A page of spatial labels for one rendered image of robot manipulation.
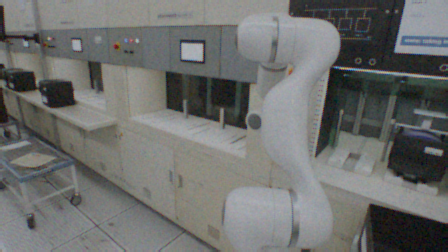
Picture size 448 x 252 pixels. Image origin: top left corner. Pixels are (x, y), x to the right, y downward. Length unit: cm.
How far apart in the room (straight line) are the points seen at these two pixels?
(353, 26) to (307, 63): 61
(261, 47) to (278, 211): 34
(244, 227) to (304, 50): 38
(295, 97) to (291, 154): 11
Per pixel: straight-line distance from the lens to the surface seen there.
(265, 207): 52
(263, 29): 56
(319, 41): 57
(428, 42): 113
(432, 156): 141
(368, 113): 208
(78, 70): 363
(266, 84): 83
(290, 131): 52
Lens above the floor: 148
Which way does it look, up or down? 19 degrees down
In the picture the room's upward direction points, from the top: 2 degrees clockwise
